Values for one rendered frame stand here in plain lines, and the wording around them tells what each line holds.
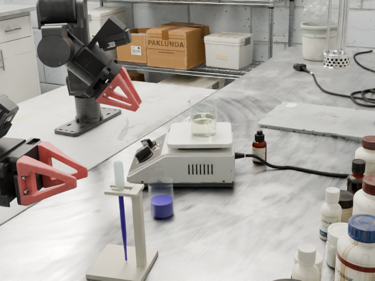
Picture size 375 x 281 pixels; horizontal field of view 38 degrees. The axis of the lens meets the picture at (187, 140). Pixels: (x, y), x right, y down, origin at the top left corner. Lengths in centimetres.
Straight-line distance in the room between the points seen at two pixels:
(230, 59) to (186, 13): 60
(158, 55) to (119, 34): 239
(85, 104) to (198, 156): 46
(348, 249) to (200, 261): 23
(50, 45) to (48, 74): 359
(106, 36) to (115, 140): 31
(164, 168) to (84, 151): 28
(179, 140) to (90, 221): 22
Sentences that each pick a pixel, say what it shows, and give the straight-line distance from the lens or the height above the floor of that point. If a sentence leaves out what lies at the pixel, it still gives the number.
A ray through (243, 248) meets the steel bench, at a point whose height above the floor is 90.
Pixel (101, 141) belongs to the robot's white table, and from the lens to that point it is 126.
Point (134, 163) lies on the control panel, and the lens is 104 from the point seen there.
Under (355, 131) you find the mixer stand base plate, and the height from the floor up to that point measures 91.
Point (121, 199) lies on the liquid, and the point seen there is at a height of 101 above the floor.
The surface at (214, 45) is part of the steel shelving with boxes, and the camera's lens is 334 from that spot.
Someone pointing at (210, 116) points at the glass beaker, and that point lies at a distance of 98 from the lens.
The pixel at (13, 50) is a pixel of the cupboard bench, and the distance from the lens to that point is 398.
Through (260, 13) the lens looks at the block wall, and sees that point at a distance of 353.
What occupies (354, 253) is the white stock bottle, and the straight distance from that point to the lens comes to 67.
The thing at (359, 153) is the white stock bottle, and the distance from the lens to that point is 98.
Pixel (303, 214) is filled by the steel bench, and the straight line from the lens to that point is 92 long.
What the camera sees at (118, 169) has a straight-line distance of 72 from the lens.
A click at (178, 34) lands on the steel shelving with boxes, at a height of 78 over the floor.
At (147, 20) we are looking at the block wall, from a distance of 390.
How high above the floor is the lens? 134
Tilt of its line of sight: 21 degrees down
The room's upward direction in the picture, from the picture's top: 2 degrees counter-clockwise
